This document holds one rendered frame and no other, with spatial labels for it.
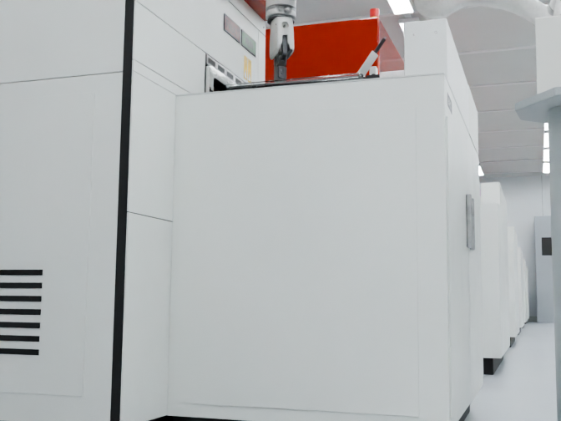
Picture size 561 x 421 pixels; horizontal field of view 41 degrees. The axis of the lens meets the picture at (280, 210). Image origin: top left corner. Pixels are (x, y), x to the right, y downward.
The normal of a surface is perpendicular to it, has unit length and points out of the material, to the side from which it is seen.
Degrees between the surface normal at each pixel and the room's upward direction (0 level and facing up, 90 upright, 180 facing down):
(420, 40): 90
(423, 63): 90
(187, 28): 90
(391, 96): 90
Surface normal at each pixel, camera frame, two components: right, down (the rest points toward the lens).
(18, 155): -0.32, -0.11
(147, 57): 0.95, -0.03
